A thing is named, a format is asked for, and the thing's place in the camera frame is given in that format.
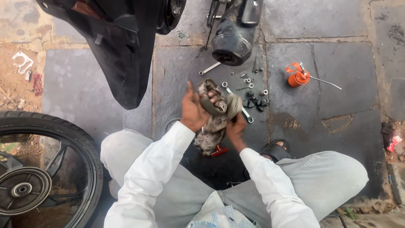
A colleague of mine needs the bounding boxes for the black motorcycle body panel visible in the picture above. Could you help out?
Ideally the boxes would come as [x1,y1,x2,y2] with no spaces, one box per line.
[35,0,160,110]

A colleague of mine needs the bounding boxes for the orange oil can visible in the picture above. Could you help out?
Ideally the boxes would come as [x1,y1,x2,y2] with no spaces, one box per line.
[286,62,342,91]

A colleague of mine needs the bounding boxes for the round grey metal plate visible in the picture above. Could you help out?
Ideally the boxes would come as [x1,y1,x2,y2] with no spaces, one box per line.
[164,118,181,134]

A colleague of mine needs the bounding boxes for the black motorcycle hub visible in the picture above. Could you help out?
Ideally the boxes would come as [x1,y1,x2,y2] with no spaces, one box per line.
[156,0,187,35]

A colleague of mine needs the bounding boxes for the red scrap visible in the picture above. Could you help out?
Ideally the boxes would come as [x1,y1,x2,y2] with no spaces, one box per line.
[32,72,43,97]

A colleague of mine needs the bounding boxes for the white gasket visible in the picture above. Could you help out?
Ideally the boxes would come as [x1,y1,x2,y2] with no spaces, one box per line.
[12,51,34,75]

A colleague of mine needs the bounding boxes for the metal motorcycle lever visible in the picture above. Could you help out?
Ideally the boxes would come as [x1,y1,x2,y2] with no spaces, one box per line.
[202,0,226,52]

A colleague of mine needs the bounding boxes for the long silver ring spanner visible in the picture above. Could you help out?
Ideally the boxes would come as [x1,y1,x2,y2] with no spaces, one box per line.
[221,82,254,124]

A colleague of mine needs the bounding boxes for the person's left hand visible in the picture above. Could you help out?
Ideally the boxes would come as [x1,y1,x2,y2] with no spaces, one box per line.
[180,80,221,133]

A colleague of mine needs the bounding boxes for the person's right hand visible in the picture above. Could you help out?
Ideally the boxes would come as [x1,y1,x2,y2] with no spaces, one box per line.
[225,113,248,152]

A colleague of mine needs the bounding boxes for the person's grey trousers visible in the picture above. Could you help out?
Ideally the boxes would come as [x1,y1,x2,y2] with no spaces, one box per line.
[100,128,369,228]

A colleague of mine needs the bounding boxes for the grey rag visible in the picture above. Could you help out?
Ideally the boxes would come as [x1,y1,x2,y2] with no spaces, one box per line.
[193,78,243,156]

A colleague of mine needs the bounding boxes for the silver open-end spanner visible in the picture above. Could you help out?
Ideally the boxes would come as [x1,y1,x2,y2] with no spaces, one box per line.
[199,62,221,76]

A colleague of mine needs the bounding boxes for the grey curved brake shoe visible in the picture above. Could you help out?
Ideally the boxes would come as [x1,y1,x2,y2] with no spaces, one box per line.
[198,79,228,116]

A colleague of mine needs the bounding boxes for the red and white wrapper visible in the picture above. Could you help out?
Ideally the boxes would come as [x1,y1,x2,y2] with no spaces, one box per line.
[386,135,403,153]

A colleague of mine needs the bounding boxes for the black exhaust muffler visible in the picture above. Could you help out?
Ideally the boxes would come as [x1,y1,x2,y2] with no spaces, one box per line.
[211,0,264,67]

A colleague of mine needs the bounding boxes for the heap of black rubber parts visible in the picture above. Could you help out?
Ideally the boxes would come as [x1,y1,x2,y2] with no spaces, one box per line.
[243,90,270,112]

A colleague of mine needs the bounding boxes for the black motorcycle wheel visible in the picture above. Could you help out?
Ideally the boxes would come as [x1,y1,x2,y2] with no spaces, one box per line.
[0,111,104,228]

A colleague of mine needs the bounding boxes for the black sandal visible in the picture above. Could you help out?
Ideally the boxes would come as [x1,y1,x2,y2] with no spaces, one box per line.
[259,139,292,164]

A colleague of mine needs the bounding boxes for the red-handled tool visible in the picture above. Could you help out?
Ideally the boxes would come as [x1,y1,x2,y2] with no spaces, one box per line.
[210,145,229,157]

